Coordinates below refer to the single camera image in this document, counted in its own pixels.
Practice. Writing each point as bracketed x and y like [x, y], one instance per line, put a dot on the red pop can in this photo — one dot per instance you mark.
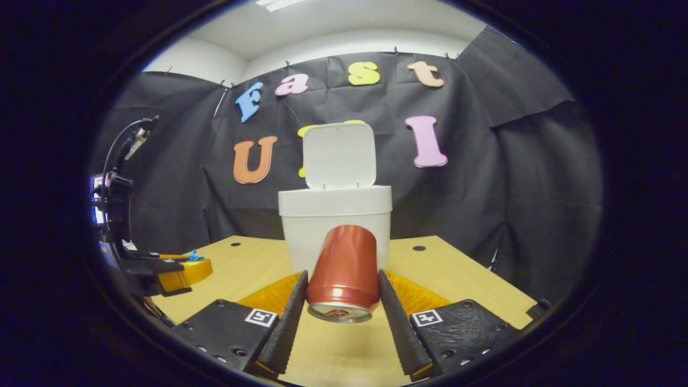
[344, 269]

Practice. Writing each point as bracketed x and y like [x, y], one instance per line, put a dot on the ceiling light panel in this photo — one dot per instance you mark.
[279, 4]

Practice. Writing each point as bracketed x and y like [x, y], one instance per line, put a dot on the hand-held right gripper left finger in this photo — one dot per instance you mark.
[287, 328]

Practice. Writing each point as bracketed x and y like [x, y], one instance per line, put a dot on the white desktop garbage bin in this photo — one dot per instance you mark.
[333, 209]

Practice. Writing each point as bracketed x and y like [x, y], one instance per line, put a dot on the blue paper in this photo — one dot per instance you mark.
[194, 257]

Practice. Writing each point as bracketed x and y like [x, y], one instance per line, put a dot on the wooden desktop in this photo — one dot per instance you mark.
[242, 263]

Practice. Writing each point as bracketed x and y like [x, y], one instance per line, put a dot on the black backdrop cloth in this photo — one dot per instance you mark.
[484, 188]

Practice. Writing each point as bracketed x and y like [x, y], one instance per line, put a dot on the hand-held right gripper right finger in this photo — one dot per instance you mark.
[400, 333]

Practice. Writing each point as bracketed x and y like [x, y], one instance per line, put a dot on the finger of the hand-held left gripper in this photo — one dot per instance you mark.
[145, 267]
[148, 256]

